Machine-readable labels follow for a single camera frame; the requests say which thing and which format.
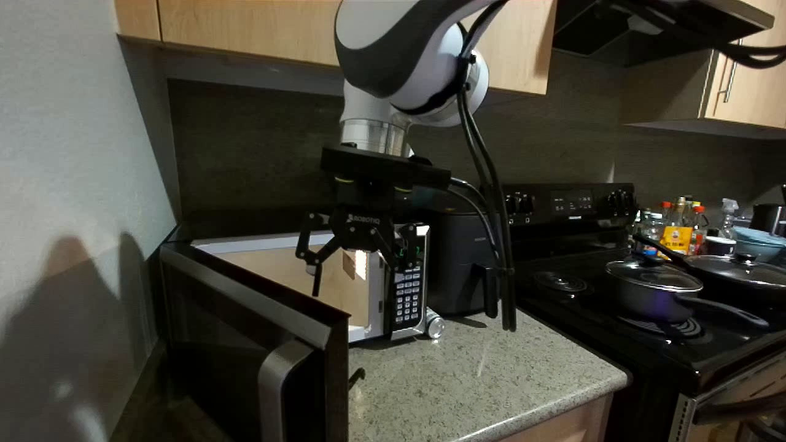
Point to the black electric stove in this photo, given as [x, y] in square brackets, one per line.
[698, 338]

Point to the lower wooden base cabinet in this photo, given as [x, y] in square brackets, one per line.
[582, 423]

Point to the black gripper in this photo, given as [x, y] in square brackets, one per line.
[365, 221]

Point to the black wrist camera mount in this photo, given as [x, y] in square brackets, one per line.
[371, 173]

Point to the light blue bowl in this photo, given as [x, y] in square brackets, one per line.
[761, 245]

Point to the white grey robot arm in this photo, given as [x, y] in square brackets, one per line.
[403, 63]

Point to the black pot with glass lid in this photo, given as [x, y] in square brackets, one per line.
[665, 293]

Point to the far right wooden cabinet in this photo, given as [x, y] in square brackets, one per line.
[709, 95]

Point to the black frying pan with lid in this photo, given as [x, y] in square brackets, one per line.
[731, 277]

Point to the yellow oil bottle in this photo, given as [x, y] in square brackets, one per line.
[676, 232]

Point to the left wooden cabinet door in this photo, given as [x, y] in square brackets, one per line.
[294, 31]

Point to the black range hood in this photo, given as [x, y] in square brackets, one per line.
[633, 34]

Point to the stainless steel microwave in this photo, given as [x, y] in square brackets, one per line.
[263, 361]

